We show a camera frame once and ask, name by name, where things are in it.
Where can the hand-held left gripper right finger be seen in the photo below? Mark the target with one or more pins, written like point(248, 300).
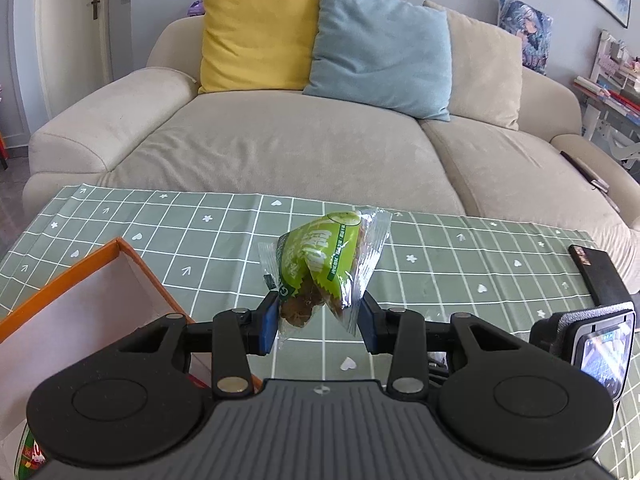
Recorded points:
point(371, 325)

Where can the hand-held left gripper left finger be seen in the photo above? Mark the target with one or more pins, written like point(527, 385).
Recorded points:
point(270, 322)

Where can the white box with orange rim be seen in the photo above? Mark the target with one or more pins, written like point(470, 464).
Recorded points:
point(75, 300)

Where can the black phone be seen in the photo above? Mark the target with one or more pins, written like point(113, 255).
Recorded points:
point(600, 275)

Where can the green checked tablecloth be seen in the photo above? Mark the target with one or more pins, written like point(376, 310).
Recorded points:
point(450, 270)

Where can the remote control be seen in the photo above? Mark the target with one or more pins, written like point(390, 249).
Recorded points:
point(585, 171)

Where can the beige sofa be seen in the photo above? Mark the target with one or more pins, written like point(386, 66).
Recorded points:
point(300, 150)

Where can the white storage rack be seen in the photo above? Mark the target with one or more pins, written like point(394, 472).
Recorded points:
point(610, 105)

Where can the green and red snack packet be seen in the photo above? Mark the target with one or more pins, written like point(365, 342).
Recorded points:
point(30, 452)

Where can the light blue pillow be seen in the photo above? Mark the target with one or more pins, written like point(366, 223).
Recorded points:
point(380, 50)

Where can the beige pillow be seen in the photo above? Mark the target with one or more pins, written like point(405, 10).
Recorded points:
point(487, 70)

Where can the yellow pillow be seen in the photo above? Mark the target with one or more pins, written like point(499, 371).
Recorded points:
point(255, 35)

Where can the printed cartoon pillow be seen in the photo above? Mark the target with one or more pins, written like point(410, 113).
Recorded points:
point(527, 30)

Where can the white door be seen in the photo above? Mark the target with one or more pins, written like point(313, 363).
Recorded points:
point(75, 35)

